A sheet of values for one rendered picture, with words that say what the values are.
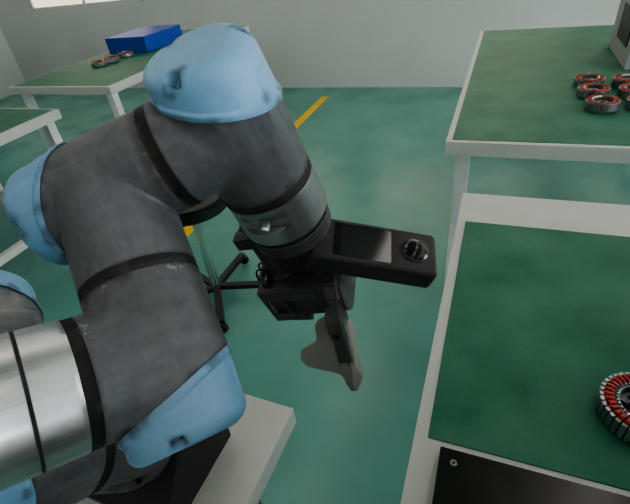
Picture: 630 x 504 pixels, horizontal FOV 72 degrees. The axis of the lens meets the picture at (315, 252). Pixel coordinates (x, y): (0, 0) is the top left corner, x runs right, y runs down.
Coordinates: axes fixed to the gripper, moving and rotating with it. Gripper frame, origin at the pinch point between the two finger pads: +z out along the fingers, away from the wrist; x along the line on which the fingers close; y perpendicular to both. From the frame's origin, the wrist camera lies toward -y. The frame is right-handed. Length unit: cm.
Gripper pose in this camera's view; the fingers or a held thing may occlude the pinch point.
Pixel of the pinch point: (366, 328)
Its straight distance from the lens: 52.2
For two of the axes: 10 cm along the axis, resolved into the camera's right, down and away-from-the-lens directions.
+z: 3.3, 6.1, 7.2
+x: -1.4, 7.9, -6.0
